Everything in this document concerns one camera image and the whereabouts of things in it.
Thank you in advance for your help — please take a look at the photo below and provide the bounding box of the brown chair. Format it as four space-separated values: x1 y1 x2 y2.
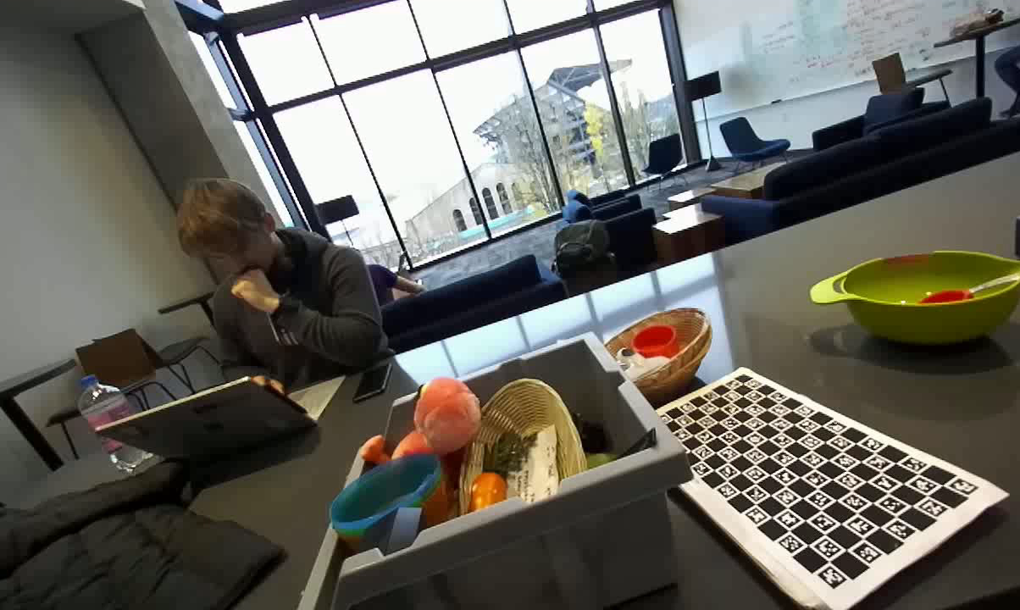
75 326 225 400

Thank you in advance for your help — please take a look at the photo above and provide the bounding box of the long navy sofa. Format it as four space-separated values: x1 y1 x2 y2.
698 95 1020 244

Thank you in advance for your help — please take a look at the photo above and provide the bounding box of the dark side table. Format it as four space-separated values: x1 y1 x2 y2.
0 357 78 470

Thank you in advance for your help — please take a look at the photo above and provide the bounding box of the grey plastic bin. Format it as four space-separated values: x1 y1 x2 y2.
300 332 695 610

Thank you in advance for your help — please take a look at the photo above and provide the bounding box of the wooden chair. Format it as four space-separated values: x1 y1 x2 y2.
872 52 957 106

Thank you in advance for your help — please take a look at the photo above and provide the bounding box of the small orange toy fruit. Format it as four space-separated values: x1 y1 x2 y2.
463 470 511 520

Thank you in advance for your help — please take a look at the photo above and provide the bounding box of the high dark table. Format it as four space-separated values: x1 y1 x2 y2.
931 10 1020 97

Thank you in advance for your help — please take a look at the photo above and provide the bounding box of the white paper sheet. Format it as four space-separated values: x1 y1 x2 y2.
285 373 349 425

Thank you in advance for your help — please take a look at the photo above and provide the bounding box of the black smartphone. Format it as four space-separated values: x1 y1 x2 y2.
349 361 393 408

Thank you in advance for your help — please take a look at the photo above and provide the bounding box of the red spoon with white handle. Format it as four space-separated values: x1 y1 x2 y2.
919 267 1020 309

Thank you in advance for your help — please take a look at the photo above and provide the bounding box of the pink plush toy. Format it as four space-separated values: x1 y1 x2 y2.
410 375 485 458

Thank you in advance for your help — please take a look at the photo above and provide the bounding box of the dark lounge chair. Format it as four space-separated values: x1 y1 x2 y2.
640 133 688 184

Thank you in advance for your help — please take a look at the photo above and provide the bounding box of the blue lounge chair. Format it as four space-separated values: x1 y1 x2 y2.
720 117 793 167

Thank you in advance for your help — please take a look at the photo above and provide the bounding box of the short navy sofa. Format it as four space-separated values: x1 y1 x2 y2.
380 252 568 354

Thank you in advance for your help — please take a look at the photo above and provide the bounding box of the grey open laptop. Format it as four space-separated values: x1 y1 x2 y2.
93 373 320 463

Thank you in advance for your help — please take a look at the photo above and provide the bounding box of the black white calibration board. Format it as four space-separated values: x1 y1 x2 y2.
654 365 1015 610

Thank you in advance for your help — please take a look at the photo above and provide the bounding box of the navy armchair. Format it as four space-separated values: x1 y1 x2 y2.
558 189 659 275

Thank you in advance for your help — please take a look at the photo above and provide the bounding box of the white toy piece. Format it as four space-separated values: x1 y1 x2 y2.
506 425 563 504

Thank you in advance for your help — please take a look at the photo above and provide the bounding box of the dark backpack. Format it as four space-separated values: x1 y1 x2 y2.
551 217 625 294

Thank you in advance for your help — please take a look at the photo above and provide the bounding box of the orange toy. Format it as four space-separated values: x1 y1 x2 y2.
355 432 437 470

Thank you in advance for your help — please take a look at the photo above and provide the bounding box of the clear plastic water bottle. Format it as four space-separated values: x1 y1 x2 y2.
75 373 163 477

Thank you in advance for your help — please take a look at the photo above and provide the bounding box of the blue plastic cup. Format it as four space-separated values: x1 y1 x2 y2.
327 455 446 555

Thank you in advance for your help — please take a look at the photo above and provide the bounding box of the seated person in grey sweater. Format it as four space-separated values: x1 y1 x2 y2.
173 175 390 394

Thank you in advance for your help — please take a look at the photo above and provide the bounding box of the large black framed window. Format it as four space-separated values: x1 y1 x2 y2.
173 0 704 275

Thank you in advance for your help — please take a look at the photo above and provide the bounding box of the person in purple top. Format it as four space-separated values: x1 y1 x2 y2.
367 262 425 306

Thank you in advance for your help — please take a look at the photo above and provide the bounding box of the wooden coffee table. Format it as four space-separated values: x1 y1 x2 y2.
651 205 729 267

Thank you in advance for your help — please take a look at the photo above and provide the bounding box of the dark grey puffer jacket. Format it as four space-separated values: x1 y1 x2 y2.
0 458 287 610

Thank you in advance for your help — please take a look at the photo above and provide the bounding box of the red plastic cup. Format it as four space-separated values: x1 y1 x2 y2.
628 322 686 362

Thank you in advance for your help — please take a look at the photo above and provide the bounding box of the green plastic bowl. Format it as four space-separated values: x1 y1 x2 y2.
808 249 1020 348

